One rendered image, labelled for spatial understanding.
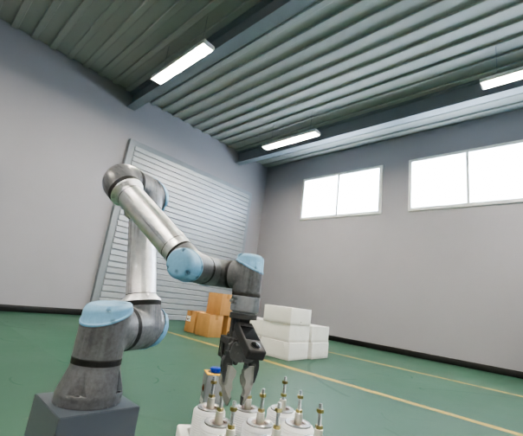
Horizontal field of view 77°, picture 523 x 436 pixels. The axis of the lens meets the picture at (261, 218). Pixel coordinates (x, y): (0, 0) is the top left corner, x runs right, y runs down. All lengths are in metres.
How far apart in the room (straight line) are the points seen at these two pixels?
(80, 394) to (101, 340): 0.12
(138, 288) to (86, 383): 0.27
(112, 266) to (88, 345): 5.24
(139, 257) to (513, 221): 5.68
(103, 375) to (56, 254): 5.08
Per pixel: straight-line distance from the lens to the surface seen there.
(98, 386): 0.93
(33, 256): 5.88
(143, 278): 1.04
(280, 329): 3.85
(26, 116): 6.17
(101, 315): 0.91
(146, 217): 0.90
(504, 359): 6.00
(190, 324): 5.19
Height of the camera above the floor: 0.58
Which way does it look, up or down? 14 degrees up
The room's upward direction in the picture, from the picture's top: 7 degrees clockwise
